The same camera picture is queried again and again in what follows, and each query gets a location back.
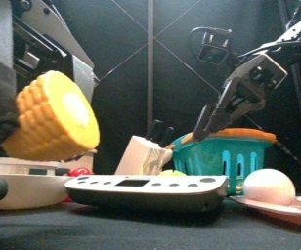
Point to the yellow toy corn top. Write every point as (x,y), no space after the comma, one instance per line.
(52,120)

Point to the orange toy bread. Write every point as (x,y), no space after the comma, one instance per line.
(244,133)

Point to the white bowl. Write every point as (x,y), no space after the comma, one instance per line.
(21,190)

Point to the grey metal frame pole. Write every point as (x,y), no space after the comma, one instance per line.
(149,65)

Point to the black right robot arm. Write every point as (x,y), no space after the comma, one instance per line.
(294,35)

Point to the white toy knife block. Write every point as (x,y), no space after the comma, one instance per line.
(141,156)

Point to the white toy egg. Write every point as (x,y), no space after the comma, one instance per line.
(268,187)

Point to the grey white toy scale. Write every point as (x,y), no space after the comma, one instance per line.
(148,190)

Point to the green toy fruit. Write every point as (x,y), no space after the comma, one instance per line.
(171,173)

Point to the pink toy plate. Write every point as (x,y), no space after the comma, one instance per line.
(283,213)

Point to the teal plastic basket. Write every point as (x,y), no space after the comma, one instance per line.
(218,159)

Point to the red toy piece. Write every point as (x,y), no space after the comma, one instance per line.
(79,171)

